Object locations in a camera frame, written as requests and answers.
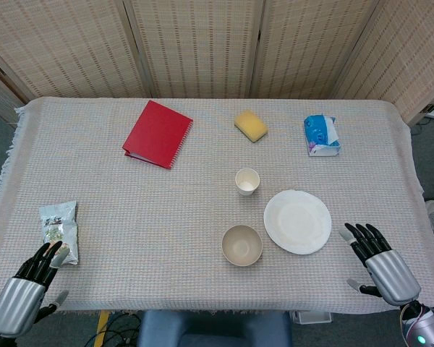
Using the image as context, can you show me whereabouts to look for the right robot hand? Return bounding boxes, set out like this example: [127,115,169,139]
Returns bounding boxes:
[339,223,422,309]

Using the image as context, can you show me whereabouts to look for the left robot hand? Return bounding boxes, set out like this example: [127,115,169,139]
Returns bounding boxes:
[0,241,72,339]

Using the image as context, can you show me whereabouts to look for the beige bowl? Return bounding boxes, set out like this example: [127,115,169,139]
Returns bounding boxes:
[221,224,263,268]

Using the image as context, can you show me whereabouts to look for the small white paper cup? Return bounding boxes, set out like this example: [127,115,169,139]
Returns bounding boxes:
[235,168,260,197]

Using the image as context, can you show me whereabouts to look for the white plate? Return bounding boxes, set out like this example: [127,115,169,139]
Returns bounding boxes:
[263,189,332,256]

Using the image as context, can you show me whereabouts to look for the silver snack bag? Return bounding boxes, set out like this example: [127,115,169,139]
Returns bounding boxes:
[38,200,80,267]

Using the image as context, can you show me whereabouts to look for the white box under table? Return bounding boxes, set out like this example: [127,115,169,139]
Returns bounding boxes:
[292,311,332,324]

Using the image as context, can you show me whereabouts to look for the beige woven tablecloth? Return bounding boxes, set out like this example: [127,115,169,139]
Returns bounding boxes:
[0,96,434,316]

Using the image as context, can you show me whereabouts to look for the blue tissue pack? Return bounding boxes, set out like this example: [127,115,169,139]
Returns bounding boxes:
[303,114,342,158]

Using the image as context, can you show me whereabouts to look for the blue chair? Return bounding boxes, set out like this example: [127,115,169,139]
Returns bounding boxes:
[137,309,293,347]

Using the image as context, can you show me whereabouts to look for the yellow sponge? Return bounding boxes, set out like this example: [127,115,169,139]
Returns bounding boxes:
[234,110,269,144]

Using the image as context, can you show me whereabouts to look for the red spiral notebook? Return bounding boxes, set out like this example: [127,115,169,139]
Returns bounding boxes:
[122,100,195,170]

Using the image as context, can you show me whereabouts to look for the woven folding screen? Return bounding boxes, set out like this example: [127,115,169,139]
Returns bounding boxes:
[0,0,434,127]

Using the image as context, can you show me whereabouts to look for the black floor cables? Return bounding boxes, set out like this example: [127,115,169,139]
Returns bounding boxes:
[82,312,142,347]

